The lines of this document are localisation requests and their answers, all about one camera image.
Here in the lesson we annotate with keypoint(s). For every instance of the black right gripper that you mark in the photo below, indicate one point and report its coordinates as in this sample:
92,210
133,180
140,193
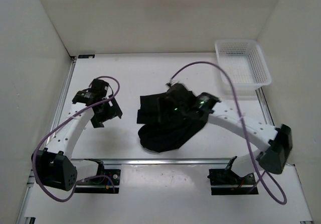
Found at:
168,103

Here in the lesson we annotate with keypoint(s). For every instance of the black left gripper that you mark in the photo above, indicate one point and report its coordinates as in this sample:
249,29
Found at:
113,111

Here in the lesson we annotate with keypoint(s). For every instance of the black shorts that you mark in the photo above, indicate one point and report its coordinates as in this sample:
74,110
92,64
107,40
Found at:
163,128

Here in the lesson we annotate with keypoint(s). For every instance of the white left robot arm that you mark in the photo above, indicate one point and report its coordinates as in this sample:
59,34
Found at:
53,163

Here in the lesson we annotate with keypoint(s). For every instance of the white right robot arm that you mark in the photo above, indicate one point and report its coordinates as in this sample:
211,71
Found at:
273,144

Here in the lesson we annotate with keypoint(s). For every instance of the small black corner label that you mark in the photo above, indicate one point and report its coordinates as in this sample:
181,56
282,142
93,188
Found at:
86,56

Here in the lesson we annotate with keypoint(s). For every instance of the white perforated plastic basket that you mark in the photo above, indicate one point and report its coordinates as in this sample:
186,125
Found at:
244,62

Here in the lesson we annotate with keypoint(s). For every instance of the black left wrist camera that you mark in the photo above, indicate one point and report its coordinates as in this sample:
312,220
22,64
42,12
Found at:
98,86

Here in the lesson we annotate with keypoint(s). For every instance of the aluminium table edge rail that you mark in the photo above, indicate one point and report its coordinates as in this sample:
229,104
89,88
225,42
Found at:
160,161

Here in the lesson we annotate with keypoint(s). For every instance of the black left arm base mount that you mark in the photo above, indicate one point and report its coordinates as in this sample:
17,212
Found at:
94,177

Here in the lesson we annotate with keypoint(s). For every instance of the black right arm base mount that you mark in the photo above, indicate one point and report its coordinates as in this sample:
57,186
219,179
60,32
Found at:
226,182

